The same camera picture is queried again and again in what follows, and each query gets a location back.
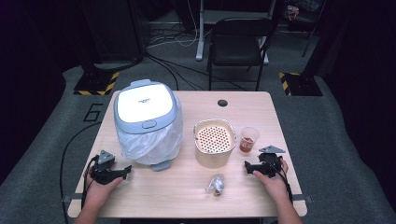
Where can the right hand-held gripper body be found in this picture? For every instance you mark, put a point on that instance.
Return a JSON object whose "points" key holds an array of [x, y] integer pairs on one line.
{"points": [[270, 161]]}

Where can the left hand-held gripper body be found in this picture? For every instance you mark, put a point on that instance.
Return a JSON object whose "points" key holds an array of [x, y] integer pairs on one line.
{"points": [[102, 169]]}

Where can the clear plastic cup brown liquid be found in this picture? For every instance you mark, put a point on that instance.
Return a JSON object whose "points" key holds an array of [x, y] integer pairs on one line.
{"points": [[248, 141]]}

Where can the white plastic trash bag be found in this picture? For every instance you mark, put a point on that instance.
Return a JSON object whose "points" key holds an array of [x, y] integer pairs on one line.
{"points": [[149, 146]]}

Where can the clear wrapper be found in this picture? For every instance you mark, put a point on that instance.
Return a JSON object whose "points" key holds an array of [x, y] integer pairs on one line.
{"points": [[216, 184]]}

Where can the beige bucket with perforated strainer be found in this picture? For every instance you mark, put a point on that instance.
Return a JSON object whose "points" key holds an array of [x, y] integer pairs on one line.
{"points": [[214, 139]]}

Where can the white grey pedal trash can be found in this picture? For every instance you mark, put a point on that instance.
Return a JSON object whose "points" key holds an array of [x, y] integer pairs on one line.
{"points": [[144, 104]]}

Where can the person's left hand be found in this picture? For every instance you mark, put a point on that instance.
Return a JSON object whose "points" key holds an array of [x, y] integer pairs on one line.
{"points": [[101, 190]]}

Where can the person's right hand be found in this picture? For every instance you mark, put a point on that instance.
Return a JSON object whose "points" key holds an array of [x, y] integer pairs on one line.
{"points": [[275, 186]]}

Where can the black stand base hazard tape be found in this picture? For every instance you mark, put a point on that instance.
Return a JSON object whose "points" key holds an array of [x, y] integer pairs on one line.
{"points": [[303, 84], [95, 84]]}

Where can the black folding chair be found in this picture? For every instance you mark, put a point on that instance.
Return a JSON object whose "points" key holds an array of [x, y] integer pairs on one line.
{"points": [[238, 46]]}

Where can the black tripod leg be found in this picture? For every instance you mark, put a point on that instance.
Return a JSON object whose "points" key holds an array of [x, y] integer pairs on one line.
{"points": [[311, 37]]}

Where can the black cabinet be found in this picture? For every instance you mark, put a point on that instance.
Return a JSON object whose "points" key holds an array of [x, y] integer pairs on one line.
{"points": [[115, 28]]}

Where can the grey table edge bracket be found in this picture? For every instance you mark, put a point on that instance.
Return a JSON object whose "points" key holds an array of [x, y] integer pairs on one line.
{"points": [[303, 198], [70, 198]]}

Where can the white desk frame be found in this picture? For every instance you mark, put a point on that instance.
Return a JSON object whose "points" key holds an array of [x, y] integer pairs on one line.
{"points": [[200, 37]]}

